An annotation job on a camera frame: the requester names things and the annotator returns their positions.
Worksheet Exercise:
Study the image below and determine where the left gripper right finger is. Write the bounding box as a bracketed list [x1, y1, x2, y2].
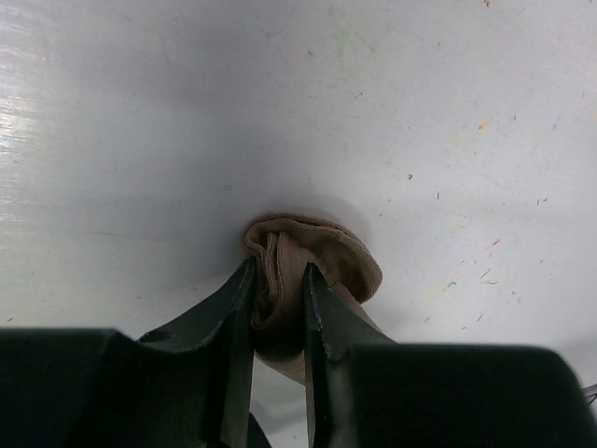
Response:
[302, 265, 592, 447]

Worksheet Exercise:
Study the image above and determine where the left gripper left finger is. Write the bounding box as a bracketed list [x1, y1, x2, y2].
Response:
[1, 259, 257, 447]

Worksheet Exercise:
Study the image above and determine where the tan sock with red cuff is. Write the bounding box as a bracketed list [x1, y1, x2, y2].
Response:
[241, 213, 382, 385]

